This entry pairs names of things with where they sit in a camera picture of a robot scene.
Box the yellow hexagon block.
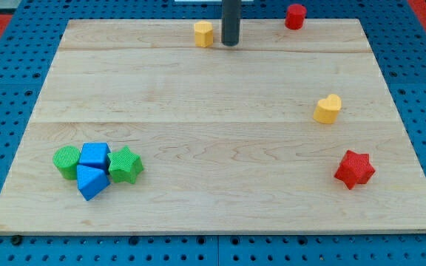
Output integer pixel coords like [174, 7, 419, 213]
[194, 21, 214, 47]

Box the light wooden board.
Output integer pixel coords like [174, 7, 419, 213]
[0, 19, 426, 236]

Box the green star block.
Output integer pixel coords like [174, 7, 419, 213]
[108, 146, 143, 184]

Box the yellow heart block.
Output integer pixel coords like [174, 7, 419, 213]
[313, 94, 342, 124]

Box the blue cube block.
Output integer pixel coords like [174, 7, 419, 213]
[79, 143, 110, 174]

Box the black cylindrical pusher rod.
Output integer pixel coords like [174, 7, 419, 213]
[221, 0, 241, 47]

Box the blue triangle block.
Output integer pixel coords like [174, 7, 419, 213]
[77, 165, 110, 201]

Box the red cylinder block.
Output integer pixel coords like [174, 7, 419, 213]
[285, 4, 307, 30]

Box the red star block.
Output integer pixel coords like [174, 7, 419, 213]
[334, 150, 376, 190]

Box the green cylinder block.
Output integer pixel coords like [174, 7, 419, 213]
[53, 146, 81, 180]

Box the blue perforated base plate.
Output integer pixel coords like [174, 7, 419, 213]
[0, 0, 426, 265]

